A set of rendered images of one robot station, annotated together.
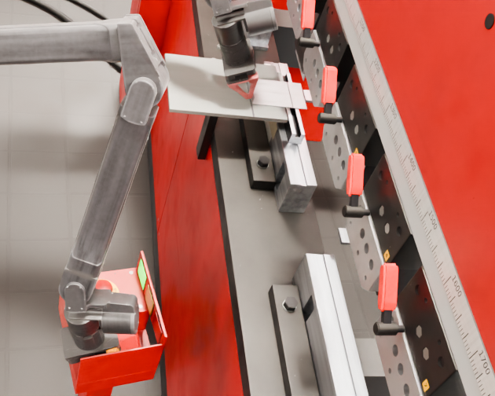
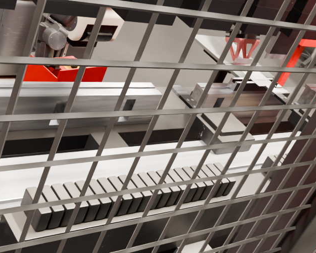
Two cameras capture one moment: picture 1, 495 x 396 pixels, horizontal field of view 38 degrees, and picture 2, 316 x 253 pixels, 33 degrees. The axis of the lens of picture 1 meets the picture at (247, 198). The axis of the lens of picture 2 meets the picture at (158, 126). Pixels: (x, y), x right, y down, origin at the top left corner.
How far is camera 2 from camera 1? 1.51 m
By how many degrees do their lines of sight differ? 53
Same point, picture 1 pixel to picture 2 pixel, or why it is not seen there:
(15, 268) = not seen: hidden behind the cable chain
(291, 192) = (194, 92)
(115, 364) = (36, 76)
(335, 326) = (108, 89)
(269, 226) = (168, 104)
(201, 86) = (220, 46)
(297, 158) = (220, 89)
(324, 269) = (147, 90)
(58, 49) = not seen: outside the picture
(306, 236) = (178, 120)
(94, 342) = (39, 50)
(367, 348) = (116, 140)
